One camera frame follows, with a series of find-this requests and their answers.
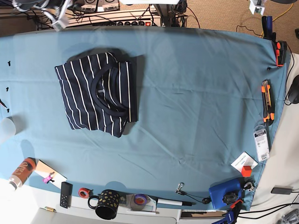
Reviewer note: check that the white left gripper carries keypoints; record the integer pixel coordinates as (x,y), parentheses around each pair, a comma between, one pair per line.
(257,6)

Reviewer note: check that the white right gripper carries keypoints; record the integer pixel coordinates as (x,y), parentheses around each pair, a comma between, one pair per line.
(55,10)

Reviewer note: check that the navy white striped t-shirt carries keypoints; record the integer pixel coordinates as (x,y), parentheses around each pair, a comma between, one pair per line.
(99,93)

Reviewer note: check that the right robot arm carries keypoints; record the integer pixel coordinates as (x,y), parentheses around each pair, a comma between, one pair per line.
(25,5)

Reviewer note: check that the orange black clamp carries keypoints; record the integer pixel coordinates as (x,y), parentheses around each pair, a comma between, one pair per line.
(280,51)

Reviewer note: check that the black power strip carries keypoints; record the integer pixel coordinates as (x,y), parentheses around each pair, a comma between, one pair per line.
(125,23)

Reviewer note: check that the orange black utility knife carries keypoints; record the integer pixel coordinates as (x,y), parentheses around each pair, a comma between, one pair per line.
(268,105)

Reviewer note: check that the black computer mouse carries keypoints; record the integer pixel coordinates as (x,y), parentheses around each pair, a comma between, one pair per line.
(293,94)

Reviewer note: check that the translucent white cup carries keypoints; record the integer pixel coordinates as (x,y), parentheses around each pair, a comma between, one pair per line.
(7,129)

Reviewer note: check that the clear plastic bit case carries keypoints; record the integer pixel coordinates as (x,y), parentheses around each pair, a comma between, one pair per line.
(261,143)

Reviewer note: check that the orange brown bottle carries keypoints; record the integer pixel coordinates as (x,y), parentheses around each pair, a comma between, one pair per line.
(22,173)

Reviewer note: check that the white paper card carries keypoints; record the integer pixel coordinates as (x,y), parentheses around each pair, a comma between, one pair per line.
(244,160)

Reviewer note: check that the black remote control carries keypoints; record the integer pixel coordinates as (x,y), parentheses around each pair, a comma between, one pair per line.
(65,194)

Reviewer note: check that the small orange cube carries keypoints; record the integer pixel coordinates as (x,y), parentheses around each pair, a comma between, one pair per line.
(246,171)

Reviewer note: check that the red tape roll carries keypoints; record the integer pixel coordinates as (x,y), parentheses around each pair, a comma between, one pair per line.
(84,192)

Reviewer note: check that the black mug yellow pattern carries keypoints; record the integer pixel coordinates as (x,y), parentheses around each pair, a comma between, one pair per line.
(107,204)

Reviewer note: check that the black power adapter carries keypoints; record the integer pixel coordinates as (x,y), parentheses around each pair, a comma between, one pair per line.
(281,190)

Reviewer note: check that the blue plastic box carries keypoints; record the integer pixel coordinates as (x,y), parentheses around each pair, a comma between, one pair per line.
(217,192)

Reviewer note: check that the purple tape roll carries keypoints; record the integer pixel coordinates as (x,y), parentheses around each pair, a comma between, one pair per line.
(140,199)

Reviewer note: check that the black knob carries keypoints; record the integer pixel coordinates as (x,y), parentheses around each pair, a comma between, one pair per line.
(230,198)

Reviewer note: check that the white black marker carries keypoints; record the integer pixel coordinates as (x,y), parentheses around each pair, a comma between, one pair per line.
(175,203)

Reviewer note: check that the blue black bar clamp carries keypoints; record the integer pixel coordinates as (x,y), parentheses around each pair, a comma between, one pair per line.
(231,216)

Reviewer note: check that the blue clamp handle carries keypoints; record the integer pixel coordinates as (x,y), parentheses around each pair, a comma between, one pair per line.
(267,24)

